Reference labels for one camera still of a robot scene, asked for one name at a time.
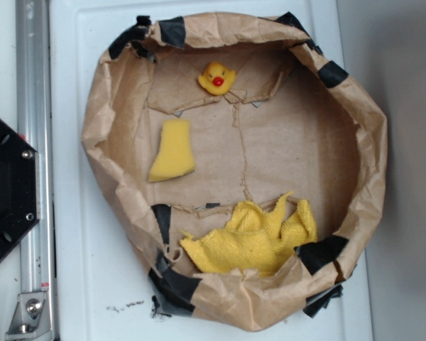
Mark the yellow sponge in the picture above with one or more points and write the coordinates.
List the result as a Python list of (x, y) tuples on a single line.
[(175, 157)]

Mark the brown paper bag bin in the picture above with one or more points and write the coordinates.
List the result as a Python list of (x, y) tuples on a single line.
[(293, 121)]

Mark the yellow terry cloth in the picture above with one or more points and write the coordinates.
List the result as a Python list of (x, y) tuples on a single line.
[(253, 238)]

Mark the yellow rubber duck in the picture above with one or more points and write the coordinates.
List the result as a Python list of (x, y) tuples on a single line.
[(217, 79)]

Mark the white tray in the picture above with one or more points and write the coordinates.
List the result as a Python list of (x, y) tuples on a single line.
[(103, 290)]

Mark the aluminium extrusion rail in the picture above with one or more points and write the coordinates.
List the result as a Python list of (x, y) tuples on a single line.
[(37, 250)]

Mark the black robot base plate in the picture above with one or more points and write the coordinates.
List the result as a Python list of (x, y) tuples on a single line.
[(18, 189)]

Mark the metal corner bracket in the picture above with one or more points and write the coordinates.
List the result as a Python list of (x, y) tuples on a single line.
[(31, 318)]

